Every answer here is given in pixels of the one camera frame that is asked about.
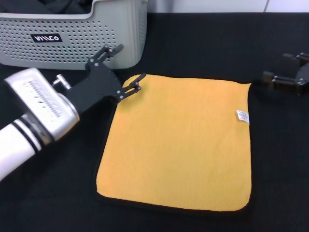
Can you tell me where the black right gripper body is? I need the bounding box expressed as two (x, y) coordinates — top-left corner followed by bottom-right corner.
(293, 61), (309, 97)

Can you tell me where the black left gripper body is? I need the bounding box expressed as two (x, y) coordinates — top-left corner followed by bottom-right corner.
(70, 63), (124, 115)

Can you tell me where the yellow and grey towel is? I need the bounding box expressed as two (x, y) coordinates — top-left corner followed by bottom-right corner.
(93, 73), (253, 214)

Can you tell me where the grey perforated plastic storage box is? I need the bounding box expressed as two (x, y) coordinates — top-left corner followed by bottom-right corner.
(0, 0), (148, 71)

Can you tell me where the black tablecloth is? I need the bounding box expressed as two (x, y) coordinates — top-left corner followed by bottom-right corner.
(0, 12), (309, 232)

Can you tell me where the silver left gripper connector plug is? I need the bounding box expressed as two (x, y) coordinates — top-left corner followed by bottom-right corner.
(51, 73), (72, 91)

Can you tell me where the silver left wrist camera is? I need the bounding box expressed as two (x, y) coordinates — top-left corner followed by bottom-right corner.
(3, 67), (81, 141)

